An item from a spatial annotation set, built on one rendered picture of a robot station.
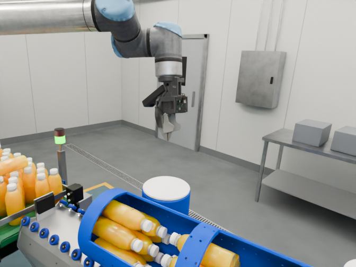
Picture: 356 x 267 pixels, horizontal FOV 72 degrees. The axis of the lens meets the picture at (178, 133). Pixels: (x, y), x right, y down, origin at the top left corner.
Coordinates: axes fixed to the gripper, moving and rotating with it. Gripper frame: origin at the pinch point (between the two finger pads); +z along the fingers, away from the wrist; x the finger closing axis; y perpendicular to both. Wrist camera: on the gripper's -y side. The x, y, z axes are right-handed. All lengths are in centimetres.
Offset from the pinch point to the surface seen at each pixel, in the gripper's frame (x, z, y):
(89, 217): -17.2, 29.3, -22.7
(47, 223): -13, 48, -69
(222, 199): 219, 118, -94
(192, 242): -6.4, 30.3, 15.5
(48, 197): -10, 35, -71
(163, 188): 38, 37, -36
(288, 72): 321, -53, -44
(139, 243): -9.2, 36.9, -5.2
